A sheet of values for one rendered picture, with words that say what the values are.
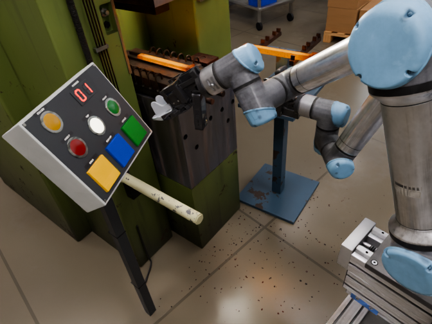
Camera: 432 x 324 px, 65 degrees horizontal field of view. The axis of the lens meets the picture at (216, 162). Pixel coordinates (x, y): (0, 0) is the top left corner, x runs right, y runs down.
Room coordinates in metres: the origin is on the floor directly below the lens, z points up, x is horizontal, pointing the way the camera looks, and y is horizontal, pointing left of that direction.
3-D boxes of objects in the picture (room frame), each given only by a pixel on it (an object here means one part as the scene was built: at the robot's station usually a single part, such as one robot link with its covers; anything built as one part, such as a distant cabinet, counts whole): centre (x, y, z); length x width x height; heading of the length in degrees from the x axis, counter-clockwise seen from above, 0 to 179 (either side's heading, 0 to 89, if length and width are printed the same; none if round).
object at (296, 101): (1.02, -0.27, 0.97); 0.12 x 0.08 x 0.09; 48
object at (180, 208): (0.98, 0.25, 0.62); 0.44 x 0.05 x 0.05; 48
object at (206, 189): (1.49, 0.21, 0.23); 0.56 x 0.38 x 0.47; 48
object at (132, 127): (0.89, 0.24, 1.01); 0.07 x 0.05 x 0.07; 163
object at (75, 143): (0.71, 0.35, 1.09); 0.05 x 0.03 x 0.04; 138
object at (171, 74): (1.44, 0.24, 0.96); 0.42 x 0.20 x 0.09; 48
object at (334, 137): (0.90, -0.38, 0.88); 0.11 x 0.08 x 0.11; 178
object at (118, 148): (0.79, 0.27, 1.01); 0.07 x 0.05 x 0.07; 163
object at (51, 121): (0.72, 0.39, 1.16); 0.05 x 0.03 x 0.04; 138
